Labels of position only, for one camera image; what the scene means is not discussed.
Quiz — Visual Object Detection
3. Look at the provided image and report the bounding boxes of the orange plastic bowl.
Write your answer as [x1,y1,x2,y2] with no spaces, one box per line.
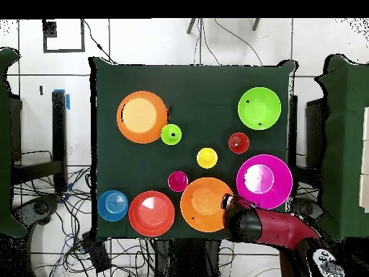
[179,177,235,233]
[116,90,169,144]

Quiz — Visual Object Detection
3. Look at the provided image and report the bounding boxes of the pink plastic bowl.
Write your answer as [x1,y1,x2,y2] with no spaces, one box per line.
[236,154,293,211]

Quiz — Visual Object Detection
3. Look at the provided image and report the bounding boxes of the green plastic cup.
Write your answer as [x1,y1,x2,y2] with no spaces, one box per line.
[160,123,182,146]

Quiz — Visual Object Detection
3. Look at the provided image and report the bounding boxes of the yellow plastic cup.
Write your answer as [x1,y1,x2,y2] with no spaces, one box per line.
[196,147,219,170]

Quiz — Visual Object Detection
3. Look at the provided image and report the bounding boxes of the crimson plastic cup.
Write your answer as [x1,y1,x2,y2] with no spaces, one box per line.
[167,170,190,193]

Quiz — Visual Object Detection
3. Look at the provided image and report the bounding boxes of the red plastic cup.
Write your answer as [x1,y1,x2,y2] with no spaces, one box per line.
[228,131,251,154]

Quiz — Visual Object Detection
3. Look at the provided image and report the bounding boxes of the dark green tablecloth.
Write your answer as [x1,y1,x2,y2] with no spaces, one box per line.
[87,56,298,242]

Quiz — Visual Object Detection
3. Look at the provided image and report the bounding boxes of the red plastic bowl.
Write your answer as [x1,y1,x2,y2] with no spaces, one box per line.
[128,190,176,238]

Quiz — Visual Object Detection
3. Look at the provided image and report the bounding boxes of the green plastic bowl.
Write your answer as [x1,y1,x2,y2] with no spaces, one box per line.
[237,87,282,131]

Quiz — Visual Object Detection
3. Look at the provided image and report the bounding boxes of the blue plastic bowl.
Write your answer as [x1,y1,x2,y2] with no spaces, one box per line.
[97,189,130,222]

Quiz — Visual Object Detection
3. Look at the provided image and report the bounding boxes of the black bench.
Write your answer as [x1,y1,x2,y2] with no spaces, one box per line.
[12,90,68,193]

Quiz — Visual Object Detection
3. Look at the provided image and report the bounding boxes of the black power strip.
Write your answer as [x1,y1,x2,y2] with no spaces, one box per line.
[81,232,112,273]

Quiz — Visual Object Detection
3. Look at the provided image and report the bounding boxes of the green table with white boxes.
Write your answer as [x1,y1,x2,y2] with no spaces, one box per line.
[315,54,369,243]

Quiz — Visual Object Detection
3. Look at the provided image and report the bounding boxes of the green cloth covered table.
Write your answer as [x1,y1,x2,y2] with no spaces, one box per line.
[0,47,28,237]

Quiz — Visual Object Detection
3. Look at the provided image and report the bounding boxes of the white boxes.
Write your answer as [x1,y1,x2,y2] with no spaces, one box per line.
[358,106,369,214]

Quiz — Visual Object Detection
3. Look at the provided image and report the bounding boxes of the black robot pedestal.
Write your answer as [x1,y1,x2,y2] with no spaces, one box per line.
[154,239,221,277]

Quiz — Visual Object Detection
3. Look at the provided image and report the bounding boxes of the tangled floor cable bundle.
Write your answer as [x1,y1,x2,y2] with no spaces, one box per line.
[14,165,156,277]

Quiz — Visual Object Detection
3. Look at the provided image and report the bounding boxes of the black floor cable with plug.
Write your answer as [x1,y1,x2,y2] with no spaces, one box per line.
[82,19,116,65]

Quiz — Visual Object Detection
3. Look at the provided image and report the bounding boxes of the black square floor frame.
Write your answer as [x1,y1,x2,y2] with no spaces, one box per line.
[42,19,86,53]

